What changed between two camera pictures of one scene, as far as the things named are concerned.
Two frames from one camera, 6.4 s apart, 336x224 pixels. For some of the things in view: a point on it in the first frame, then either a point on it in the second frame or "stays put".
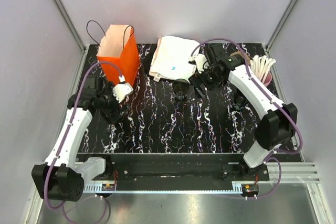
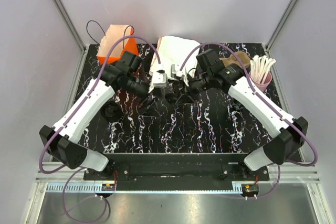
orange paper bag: [118, 45] stays put
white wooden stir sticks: [260, 65] stays put
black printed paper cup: [180, 87] -> [171, 96]
